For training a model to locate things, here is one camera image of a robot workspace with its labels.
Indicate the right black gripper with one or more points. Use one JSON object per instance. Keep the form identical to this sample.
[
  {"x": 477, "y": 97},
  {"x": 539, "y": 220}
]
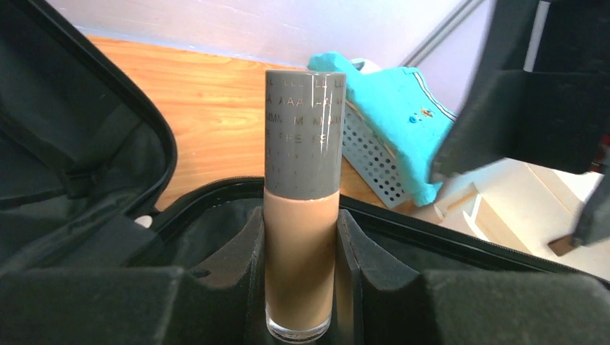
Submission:
[{"x": 540, "y": 93}]

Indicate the light blue plastic basket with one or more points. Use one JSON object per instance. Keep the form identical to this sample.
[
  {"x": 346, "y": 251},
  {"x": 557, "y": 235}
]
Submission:
[{"x": 371, "y": 159}]

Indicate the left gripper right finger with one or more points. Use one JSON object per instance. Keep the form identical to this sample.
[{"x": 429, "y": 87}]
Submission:
[{"x": 379, "y": 300}]

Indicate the black ribbed hard-shell suitcase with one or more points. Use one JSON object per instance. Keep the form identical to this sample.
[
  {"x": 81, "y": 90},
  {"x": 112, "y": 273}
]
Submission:
[{"x": 84, "y": 152}]

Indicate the right aluminium frame post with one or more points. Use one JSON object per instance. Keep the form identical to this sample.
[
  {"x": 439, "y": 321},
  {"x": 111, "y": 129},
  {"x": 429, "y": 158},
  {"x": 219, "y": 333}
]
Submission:
[{"x": 451, "y": 22}]

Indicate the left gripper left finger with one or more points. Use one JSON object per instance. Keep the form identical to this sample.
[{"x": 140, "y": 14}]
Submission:
[{"x": 220, "y": 301}]

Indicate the teal garment with logo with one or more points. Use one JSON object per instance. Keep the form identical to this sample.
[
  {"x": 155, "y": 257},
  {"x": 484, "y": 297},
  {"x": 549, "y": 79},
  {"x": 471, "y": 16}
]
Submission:
[{"x": 403, "y": 113}]

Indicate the white three-drawer storage unit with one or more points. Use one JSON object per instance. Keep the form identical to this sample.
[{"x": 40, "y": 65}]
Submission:
[{"x": 520, "y": 206}]

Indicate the white egg-shaped bottle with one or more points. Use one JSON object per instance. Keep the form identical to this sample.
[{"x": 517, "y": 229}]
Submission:
[{"x": 144, "y": 221}]

